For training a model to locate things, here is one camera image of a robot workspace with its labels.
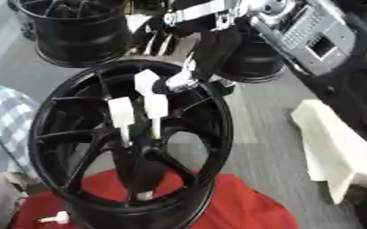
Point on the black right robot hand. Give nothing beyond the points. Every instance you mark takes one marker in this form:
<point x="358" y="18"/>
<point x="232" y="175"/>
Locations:
<point x="217" y="50"/>

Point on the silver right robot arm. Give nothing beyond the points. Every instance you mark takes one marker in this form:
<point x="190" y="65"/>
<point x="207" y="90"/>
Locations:
<point x="317" y="44"/>

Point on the black wheel rim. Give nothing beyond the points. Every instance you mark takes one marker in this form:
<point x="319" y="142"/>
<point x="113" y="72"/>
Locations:
<point x="254" y="62"/>
<point x="82" y="32"/>

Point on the black spoked wheel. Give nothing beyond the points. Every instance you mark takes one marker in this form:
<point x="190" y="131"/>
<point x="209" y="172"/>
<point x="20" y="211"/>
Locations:
<point x="217" y="125"/>

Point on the white pin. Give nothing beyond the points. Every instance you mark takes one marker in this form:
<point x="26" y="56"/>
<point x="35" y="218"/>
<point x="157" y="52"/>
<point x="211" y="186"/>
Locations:
<point x="58" y="218"/>
<point x="121" y="111"/>
<point x="146" y="80"/>
<point x="156" y="106"/>
<point x="144" y="195"/>

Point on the black white slatted object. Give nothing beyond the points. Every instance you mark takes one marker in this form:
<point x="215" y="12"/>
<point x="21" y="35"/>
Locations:
<point x="158" y="41"/>

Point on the white foam block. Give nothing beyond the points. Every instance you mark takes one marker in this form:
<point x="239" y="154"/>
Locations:
<point x="333" y="149"/>

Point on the blue white checked cloth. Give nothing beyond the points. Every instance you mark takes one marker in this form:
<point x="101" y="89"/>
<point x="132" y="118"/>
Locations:
<point x="6" y="125"/>

